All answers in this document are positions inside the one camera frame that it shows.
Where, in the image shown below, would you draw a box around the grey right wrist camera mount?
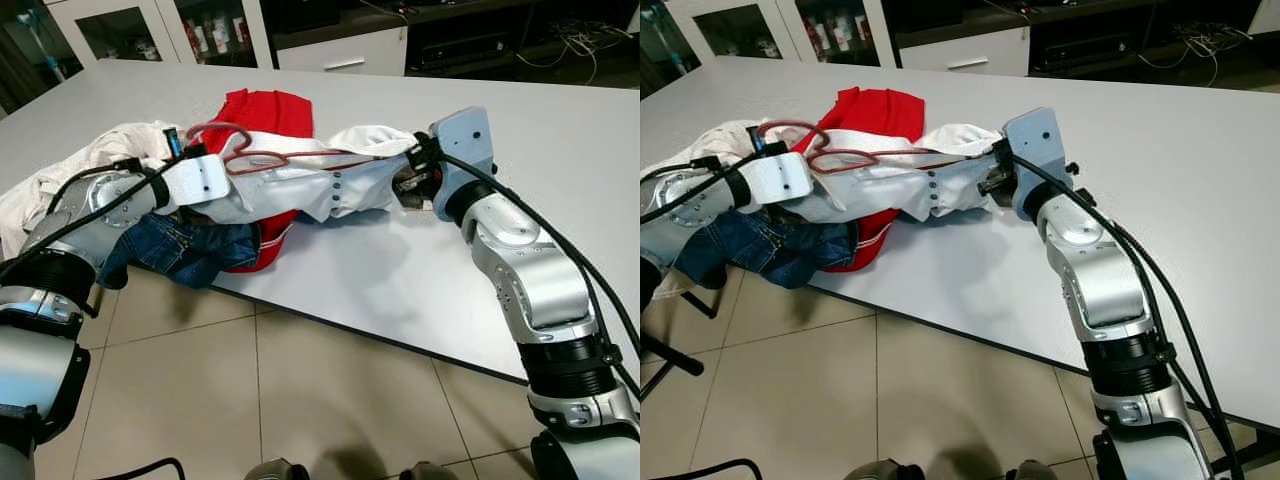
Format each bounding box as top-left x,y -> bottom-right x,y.
1003,107 -> 1066,216
430,107 -> 496,216

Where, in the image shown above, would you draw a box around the red plastic hanger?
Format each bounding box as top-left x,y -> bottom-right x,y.
757,118 -> 991,176
183,120 -> 411,179

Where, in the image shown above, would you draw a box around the white glass-door cabinet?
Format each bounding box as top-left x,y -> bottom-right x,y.
45,0 -> 276,69
690,0 -> 896,69

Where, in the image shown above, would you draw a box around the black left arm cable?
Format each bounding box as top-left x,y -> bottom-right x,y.
640,155 -> 746,226
0,158 -> 166,281

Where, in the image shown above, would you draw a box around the white table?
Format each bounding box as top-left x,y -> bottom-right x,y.
640,55 -> 1280,436
0,58 -> 640,386

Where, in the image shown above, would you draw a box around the white t-shirt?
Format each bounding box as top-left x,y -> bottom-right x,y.
0,120 -> 186,263
655,118 -> 773,201

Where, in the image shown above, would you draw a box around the grey left robot leg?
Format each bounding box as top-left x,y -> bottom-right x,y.
243,458 -> 312,480
866,458 -> 928,480

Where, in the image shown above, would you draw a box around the black TV stand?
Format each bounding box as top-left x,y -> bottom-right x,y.
260,0 -> 640,91
880,0 -> 1280,91

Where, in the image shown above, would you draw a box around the blue denim jeans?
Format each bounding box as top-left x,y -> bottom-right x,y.
675,208 -> 861,291
98,210 -> 263,291

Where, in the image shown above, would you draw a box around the white drawer front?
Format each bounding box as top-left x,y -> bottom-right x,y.
897,28 -> 1031,77
275,28 -> 409,77

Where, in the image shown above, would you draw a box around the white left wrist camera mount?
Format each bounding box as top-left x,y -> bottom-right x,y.
740,150 -> 813,206
160,150 -> 231,209

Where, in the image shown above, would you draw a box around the red garment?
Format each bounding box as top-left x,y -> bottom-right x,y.
200,88 -> 313,273
795,86 -> 926,273

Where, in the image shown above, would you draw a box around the light blue mop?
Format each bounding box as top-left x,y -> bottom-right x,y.
20,5 -> 61,76
640,0 -> 691,76

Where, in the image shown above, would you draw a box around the white button shirt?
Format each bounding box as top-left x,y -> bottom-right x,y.
165,123 -> 421,226
775,122 -> 1004,226

